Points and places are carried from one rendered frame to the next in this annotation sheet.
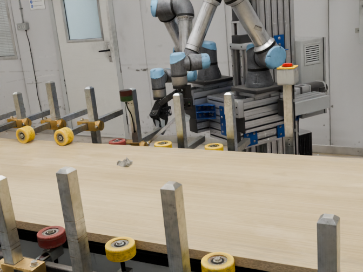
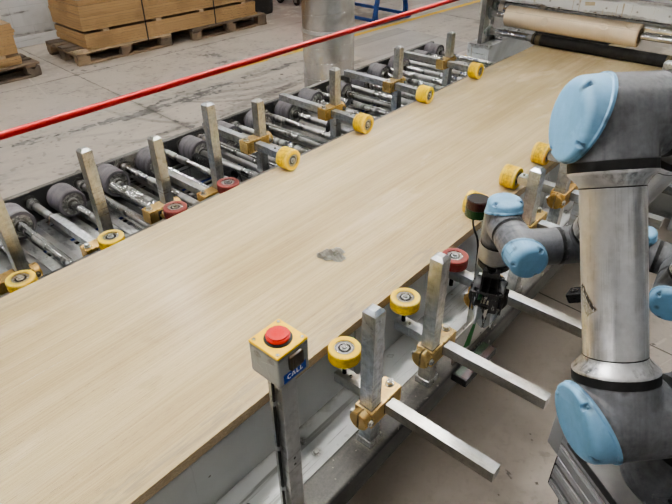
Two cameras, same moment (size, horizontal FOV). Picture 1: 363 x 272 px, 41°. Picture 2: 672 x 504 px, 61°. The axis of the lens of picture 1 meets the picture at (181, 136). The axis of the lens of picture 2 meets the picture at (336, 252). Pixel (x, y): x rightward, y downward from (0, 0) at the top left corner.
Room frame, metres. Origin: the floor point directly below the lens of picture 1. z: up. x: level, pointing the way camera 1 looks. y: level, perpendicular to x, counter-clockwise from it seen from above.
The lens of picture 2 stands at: (2.17, -1.09, 1.86)
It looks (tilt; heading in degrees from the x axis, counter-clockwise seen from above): 35 degrees down; 103
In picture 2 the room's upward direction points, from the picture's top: 1 degrees counter-clockwise
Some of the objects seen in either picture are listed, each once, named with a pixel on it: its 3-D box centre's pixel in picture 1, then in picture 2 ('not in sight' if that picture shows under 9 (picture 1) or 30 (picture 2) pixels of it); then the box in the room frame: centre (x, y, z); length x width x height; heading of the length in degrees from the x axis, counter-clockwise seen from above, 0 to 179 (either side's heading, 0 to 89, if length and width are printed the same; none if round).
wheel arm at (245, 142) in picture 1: (232, 154); (410, 419); (2.14, -0.23, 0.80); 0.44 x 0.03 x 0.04; 152
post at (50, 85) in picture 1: (56, 125); (559, 198); (2.52, 0.66, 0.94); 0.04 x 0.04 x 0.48; 62
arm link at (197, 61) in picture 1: (196, 61); (527, 248); (2.33, -0.11, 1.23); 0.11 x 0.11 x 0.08; 19
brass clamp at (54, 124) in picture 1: (53, 123); (562, 194); (2.53, 0.68, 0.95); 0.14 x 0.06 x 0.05; 62
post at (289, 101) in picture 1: (290, 136); (287, 451); (1.92, -0.45, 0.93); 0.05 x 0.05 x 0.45; 62
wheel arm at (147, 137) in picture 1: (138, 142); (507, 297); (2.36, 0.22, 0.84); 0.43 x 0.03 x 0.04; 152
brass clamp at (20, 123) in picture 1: (19, 122); not in sight; (2.65, 0.90, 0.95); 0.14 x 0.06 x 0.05; 62
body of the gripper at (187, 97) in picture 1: (182, 97); (490, 282); (2.28, -0.02, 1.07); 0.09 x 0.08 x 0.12; 82
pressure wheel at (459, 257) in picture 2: (118, 151); (452, 269); (2.20, 0.31, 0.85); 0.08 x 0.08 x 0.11
